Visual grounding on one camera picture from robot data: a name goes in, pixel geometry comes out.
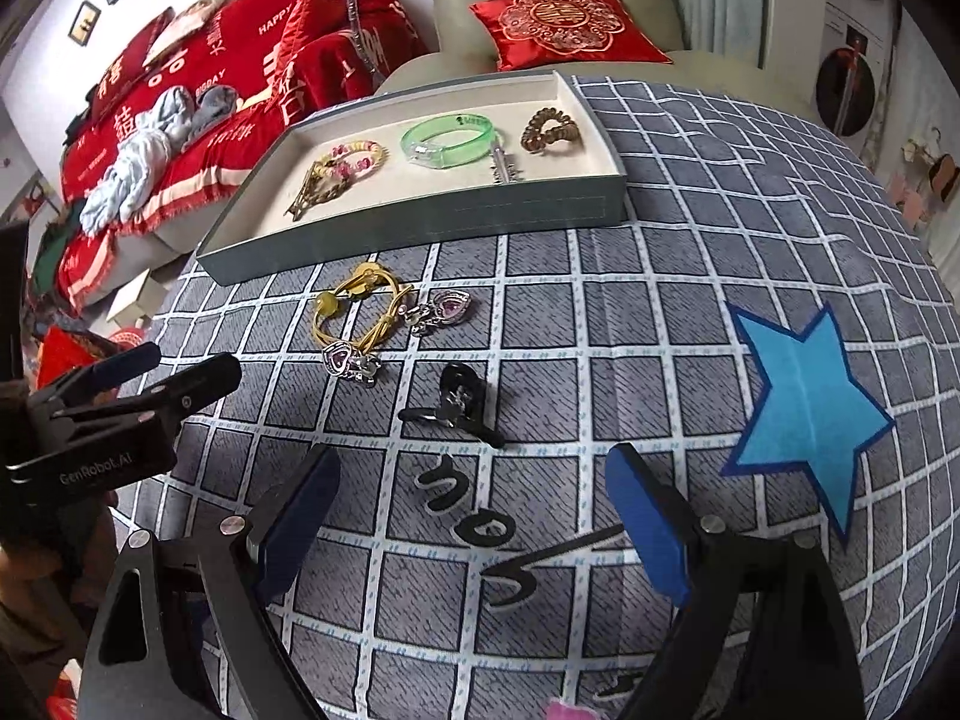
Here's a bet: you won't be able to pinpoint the purple heart silver charm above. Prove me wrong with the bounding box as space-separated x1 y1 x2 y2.
322 341 385 387

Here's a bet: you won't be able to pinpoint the photo print pillow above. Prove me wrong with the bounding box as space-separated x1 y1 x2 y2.
142 0 233 65

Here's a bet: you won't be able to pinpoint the yellow cord hair tie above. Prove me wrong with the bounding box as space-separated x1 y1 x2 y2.
311 262 413 350

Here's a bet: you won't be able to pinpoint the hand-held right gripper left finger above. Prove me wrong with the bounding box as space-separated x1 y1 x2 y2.
79 444 342 720

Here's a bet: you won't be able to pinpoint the dark slippers on hanger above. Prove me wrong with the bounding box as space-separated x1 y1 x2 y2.
904 127 960 203

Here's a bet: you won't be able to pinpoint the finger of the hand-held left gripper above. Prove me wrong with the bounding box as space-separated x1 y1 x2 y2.
30 343 163 422
81 351 242 437

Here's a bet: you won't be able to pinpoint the grey sofa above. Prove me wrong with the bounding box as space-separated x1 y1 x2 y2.
105 225 197 293

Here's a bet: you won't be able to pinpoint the small black picture frame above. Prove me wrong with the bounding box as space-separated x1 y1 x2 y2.
69 0 102 44

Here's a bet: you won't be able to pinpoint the silver rhinestone hair clip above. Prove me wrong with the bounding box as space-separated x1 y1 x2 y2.
489 146 526 185

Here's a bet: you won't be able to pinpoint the grey shallow tray box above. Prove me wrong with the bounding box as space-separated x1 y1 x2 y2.
196 69 629 286

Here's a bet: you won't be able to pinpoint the pink slippers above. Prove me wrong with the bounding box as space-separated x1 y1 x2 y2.
892 172 935 224

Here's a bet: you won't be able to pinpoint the red lettered cushion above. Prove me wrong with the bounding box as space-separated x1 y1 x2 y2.
90 11 173 121

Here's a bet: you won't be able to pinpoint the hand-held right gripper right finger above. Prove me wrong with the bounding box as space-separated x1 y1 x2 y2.
604 442 860 720

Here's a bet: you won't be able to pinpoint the black hair claw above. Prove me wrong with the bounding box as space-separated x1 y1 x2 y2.
399 362 507 449

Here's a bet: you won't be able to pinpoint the light blue clothes pile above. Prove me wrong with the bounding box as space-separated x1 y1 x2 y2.
79 85 241 235

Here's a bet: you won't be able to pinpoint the gold hair clip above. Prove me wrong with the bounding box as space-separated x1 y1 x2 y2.
283 180 316 222

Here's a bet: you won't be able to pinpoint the beige armchair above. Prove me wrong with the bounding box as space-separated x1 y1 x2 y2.
375 0 818 117

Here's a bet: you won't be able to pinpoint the sofa with red blanket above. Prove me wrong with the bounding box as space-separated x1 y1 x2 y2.
56 0 432 316

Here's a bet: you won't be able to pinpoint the green transparent bangle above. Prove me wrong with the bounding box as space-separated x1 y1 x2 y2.
399 111 505 170

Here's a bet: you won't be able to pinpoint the red fringed cushion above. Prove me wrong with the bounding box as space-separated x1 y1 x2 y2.
277 0 332 68

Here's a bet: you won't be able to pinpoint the pink heart silver charm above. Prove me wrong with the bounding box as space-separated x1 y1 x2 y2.
405 286 475 335

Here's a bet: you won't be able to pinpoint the white washing machine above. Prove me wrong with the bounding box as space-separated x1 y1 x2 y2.
814 0 897 140

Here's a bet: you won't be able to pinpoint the grey checked tablecloth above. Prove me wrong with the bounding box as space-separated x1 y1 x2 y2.
97 75 953 720

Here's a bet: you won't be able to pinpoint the red gift bag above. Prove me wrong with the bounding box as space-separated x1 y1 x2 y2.
34 326 128 391

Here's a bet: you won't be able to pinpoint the white curtain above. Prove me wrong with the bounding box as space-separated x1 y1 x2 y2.
892 7 960 271

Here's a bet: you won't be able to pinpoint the colourful bead bracelet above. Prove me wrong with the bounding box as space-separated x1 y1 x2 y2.
311 139 389 181

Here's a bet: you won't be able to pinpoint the brown spiral hair tie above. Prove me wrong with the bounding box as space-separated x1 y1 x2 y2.
521 105 582 155

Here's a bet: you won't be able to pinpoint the red embroidered cushion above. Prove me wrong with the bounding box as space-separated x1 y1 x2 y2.
470 0 674 72

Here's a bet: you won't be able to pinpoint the green cloth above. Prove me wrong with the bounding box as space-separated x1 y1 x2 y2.
30 221 76 293

